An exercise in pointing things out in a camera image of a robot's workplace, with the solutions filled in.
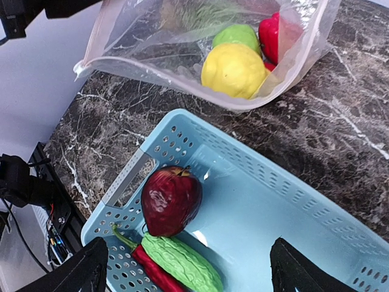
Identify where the green toy pepper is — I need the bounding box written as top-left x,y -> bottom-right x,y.
212,24 -> 261,55

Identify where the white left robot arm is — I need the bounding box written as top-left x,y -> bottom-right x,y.
1,1 -> 98,208

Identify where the dark red toy pepper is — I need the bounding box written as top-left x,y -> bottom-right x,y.
141,165 -> 202,237

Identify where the black front frame rail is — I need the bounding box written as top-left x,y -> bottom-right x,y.
29,142 -> 86,268

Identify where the yellow toy pepper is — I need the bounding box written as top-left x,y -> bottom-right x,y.
201,43 -> 270,99

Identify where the red toy chili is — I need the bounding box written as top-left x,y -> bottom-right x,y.
112,224 -> 187,292

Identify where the green toy bitter gourd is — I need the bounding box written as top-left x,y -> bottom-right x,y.
141,232 -> 224,291

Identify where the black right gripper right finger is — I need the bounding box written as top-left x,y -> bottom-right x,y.
270,237 -> 340,291

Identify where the clear zip top bag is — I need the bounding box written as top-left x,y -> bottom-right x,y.
74,1 -> 340,111

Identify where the bright red toy pepper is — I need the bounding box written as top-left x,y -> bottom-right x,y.
258,12 -> 303,71

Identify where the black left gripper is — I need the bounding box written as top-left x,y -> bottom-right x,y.
1,0 -> 100,45

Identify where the light blue plastic basket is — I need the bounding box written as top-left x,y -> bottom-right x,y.
81,109 -> 388,291

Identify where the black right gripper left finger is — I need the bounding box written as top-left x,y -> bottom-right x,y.
18,237 -> 108,292

